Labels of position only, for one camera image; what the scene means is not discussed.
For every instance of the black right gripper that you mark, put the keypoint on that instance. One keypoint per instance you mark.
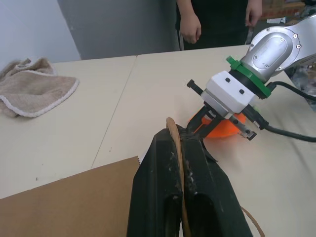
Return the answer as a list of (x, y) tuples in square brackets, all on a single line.
[(217, 112)]

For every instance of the orange plastic bowl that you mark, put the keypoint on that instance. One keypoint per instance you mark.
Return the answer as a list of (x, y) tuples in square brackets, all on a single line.
[(223, 130)]

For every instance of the beige towel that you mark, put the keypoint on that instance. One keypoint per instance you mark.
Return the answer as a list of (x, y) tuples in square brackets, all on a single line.
[(34, 91)]

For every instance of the person in black clothes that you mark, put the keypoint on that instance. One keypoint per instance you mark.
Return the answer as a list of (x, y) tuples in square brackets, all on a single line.
[(222, 22)]

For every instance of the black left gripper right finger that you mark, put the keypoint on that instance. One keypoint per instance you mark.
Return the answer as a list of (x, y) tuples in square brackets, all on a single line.
[(209, 197)]

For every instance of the person's right hand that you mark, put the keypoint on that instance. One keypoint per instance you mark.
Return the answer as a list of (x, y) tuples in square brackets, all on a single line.
[(191, 27)]

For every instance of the cardboard boxes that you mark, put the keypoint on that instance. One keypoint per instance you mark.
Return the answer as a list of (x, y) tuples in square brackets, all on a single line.
[(288, 7)]

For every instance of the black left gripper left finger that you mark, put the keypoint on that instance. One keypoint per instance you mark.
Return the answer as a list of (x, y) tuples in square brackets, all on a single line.
[(155, 182)]

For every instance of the person's left hand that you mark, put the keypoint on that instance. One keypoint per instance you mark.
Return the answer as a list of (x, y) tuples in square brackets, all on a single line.
[(254, 12)]

